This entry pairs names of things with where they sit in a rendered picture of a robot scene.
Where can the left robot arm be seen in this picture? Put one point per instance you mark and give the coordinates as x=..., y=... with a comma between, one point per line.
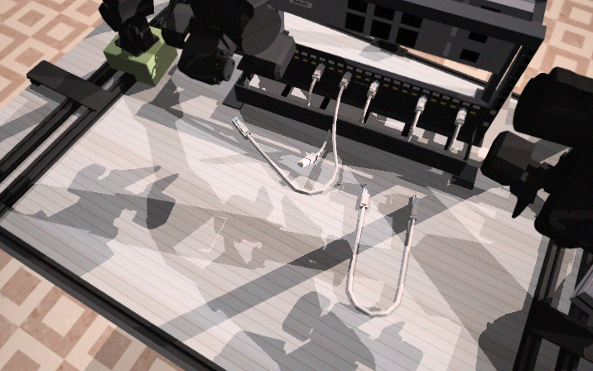
x=558, y=107

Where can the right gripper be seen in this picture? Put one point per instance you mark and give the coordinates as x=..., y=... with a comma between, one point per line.
x=271, y=63

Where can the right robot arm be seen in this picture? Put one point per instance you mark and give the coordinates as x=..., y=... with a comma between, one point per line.
x=253, y=25

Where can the black patch panel rack frame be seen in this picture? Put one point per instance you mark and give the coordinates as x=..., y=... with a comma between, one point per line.
x=486, y=36

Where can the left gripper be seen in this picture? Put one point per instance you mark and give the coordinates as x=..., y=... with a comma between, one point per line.
x=509, y=162

